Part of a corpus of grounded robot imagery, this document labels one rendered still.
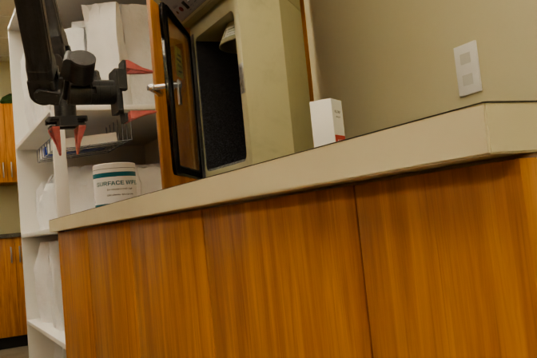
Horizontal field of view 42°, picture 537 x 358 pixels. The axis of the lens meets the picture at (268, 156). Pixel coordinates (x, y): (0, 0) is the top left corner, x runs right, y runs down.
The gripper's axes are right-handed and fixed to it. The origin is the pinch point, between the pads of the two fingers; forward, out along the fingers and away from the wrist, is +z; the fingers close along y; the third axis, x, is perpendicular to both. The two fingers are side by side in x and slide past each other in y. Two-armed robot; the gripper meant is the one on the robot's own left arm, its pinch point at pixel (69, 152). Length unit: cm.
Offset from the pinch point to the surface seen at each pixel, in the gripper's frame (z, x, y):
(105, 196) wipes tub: 11.2, 23.3, 13.9
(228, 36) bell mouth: -22, -34, 34
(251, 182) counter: 19, -108, 2
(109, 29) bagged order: -58, 81, 35
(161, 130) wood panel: -3.3, -8.4, 23.2
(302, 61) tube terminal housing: -16, -34, 55
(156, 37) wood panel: -29.3, -8.5, 24.4
